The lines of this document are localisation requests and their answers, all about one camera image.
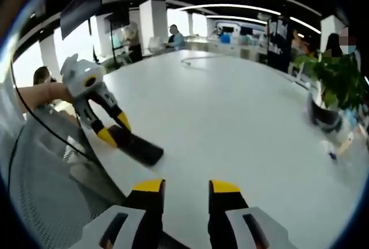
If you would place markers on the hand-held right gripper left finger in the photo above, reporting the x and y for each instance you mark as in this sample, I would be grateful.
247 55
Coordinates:
138 217

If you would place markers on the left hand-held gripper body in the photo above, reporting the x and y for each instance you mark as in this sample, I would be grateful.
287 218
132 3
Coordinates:
78 73

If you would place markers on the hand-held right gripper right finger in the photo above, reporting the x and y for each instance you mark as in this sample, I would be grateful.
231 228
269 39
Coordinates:
230 220

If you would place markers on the black remote control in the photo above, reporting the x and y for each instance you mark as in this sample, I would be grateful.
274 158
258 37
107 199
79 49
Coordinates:
138 148

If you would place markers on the dark hanging screen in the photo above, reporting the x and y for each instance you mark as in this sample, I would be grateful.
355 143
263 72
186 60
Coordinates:
80 9

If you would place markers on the grey mesh chair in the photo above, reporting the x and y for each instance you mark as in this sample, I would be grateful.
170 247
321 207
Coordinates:
43 174

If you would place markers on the white square pillar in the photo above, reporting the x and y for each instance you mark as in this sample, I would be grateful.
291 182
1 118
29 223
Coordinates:
331 33
152 27

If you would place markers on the white counter cabinets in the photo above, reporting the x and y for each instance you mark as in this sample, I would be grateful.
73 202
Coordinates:
201 44

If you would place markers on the blue container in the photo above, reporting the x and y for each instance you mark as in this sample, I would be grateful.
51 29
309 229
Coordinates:
226 38

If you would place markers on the small beige bottle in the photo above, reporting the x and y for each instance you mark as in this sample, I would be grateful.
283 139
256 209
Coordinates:
346 143

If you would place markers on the white office chair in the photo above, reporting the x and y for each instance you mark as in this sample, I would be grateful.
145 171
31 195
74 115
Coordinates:
299 71

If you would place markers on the green potted plant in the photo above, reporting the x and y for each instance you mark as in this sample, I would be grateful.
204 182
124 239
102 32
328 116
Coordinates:
340 79

